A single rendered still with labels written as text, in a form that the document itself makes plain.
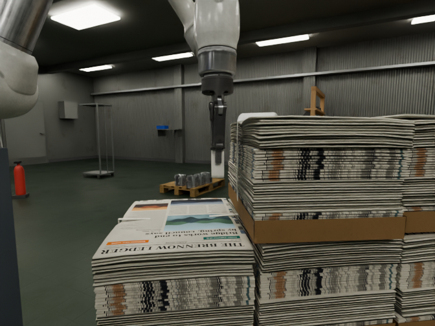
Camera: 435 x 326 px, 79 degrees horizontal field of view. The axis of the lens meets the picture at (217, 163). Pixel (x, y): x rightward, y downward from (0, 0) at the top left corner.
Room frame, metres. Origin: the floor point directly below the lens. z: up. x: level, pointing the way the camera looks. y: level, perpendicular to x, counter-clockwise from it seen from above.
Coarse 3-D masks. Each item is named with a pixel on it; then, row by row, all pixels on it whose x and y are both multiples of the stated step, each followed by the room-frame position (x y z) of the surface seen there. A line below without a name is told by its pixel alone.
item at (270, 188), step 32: (256, 128) 0.48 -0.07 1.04; (288, 128) 0.46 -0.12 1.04; (320, 128) 0.46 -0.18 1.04; (352, 128) 0.47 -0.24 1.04; (384, 128) 0.47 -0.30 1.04; (256, 160) 0.46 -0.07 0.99; (288, 160) 0.46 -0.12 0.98; (320, 160) 0.47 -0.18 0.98; (352, 160) 0.47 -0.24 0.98; (384, 160) 0.48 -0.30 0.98; (256, 192) 0.46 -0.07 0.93; (288, 192) 0.47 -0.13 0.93; (320, 192) 0.47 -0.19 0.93; (352, 192) 0.48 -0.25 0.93; (384, 192) 0.48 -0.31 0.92
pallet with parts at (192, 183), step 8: (176, 176) 4.46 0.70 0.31; (184, 176) 4.49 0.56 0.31; (192, 176) 4.48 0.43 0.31; (200, 176) 4.52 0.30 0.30; (208, 176) 4.72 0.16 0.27; (168, 184) 4.59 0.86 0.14; (176, 184) 4.46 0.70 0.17; (184, 184) 4.49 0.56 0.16; (192, 184) 4.33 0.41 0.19; (200, 184) 4.51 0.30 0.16; (208, 184) 4.64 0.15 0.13; (224, 184) 5.17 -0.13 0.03; (160, 192) 4.58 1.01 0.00; (176, 192) 4.41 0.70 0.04; (184, 192) 4.54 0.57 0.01; (192, 192) 4.25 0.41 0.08; (200, 192) 4.51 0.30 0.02
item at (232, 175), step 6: (234, 126) 0.74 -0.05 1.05; (234, 132) 0.74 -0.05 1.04; (234, 138) 0.73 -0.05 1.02; (234, 144) 0.72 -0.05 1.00; (234, 150) 0.73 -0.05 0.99; (234, 156) 0.72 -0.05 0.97; (234, 162) 0.73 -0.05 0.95; (234, 168) 0.68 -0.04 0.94; (234, 174) 0.70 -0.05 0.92; (234, 180) 0.68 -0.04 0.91; (234, 186) 0.69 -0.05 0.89
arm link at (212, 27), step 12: (204, 0) 0.60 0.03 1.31; (216, 0) 0.59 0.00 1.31; (228, 0) 0.60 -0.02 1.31; (204, 12) 0.60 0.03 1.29; (216, 12) 0.59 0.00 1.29; (228, 12) 0.60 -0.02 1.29; (204, 24) 0.60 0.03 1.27; (216, 24) 0.59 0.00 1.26; (228, 24) 0.60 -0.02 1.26; (204, 36) 0.60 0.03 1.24; (216, 36) 0.60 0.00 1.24; (228, 36) 0.60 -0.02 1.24
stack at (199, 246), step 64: (128, 256) 0.44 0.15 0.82; (192, 256) 0.45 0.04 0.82; (256, 256) 0.51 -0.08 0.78; (320, 256) 0.48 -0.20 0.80; (384, 256) 0.50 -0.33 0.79; (128, 320) 0.44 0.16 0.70; (192, 320) 0.45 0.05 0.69; (256, 320) 0.49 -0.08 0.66; (320, 320) 0.48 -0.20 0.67; (384, 320) 0.50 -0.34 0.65
